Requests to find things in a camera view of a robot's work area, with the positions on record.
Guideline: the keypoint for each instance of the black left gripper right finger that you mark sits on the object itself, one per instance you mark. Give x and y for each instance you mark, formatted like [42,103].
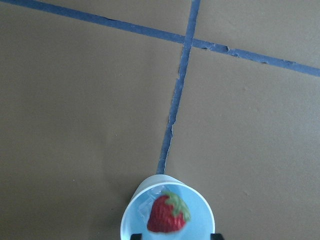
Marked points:
[216,236]

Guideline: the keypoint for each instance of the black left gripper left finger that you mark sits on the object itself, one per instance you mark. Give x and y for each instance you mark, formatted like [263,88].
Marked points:
[136,236]

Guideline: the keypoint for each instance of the red strawberry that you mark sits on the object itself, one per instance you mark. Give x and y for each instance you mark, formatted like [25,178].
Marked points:
[169,214]

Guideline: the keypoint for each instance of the light blue cup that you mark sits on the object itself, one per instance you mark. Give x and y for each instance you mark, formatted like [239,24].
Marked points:
[202,222]

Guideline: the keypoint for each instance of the clear ice cube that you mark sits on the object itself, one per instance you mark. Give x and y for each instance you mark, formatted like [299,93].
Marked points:
[145,205]

